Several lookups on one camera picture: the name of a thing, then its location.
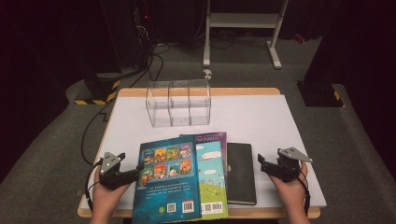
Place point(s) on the teal picture book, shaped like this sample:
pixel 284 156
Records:
pixel 168 193

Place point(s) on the purple picture book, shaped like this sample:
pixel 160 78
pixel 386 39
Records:
pixel 211 136

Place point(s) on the yellow-black striped stand base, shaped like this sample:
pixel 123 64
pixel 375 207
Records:
pixel 99 93

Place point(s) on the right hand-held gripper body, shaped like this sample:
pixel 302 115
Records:
pixel 288 169

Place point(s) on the black stand base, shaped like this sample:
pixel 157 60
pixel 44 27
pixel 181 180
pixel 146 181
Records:
pixel 320 95

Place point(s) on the person's left hand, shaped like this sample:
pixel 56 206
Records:
pixel 106 199

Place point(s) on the small red floor object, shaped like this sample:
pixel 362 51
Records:
pixel 299 38

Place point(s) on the clear acrylic book rack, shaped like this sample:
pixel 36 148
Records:
pixel 179 105

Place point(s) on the white metal stand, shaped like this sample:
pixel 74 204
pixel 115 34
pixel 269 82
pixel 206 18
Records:
pixel 243 20

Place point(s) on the person's right hand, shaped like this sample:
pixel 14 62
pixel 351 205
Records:
pixel 292 194

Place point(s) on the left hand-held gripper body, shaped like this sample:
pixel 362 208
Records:
pixel 109 163

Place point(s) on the black notebook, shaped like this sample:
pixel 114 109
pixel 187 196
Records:
pixel 241 174

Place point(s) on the small white floor object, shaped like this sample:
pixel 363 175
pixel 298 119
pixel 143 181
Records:
pixel 208 74

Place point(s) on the light blue picture book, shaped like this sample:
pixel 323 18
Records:
pixel 211 183

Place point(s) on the white table mat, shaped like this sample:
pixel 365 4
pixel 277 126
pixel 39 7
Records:
pixel 264 124

